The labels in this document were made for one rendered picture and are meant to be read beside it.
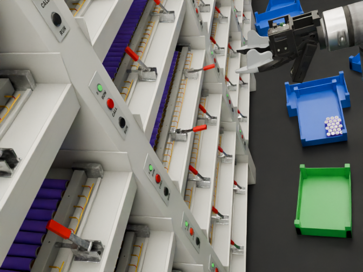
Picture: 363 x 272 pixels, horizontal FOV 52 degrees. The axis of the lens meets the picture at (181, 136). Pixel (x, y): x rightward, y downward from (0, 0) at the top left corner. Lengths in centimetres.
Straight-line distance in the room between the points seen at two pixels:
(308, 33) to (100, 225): 61
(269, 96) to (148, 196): 159
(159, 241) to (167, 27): 56
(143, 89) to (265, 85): 155
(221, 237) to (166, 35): 65
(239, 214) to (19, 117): 113
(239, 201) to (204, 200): 48
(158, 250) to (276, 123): 137
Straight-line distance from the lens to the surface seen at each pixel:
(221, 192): 134
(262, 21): 279
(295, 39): 92
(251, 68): 91
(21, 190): 46
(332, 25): 89
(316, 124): 194
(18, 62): 57
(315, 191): 172
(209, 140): 124
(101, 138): 62
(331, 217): 164
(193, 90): 113
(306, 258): 157
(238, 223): 150
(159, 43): 98
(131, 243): 78
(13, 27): 54
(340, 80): 219
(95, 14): 73
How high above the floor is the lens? 139
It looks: 39 degrees down
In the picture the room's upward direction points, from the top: 27 degrees counter-clockwise
